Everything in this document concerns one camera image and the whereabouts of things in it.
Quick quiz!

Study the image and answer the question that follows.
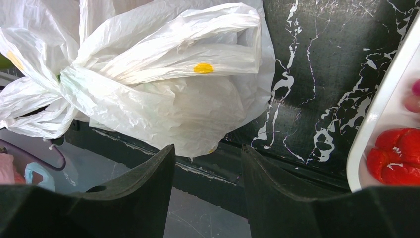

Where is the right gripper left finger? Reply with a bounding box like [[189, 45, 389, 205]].
[[0, 145, 175, 238]]

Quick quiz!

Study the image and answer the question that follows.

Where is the red grapes bunch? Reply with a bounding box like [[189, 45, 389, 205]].
[[404, 79, 420, 113]]

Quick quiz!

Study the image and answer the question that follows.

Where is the white fruit basket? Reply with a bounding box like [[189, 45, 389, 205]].
[[346, 15, 420, 192]]

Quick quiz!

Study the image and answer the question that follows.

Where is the metal base frame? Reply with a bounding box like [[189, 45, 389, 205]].
[[64, 119, 350, 219]]

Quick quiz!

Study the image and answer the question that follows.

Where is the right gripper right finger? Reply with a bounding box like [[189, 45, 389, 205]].
[[241, 145, 420, 238]]

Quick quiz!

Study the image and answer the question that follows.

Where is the white plastic grocery bag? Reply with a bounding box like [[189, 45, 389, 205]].
[[0, 0, 275, 157]]

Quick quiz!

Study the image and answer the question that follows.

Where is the small red fruit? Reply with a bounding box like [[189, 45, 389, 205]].
[[366, 128, 420, 186]]

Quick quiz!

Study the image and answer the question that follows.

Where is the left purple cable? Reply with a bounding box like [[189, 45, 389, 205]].
[[0, 138, 67, 172]]

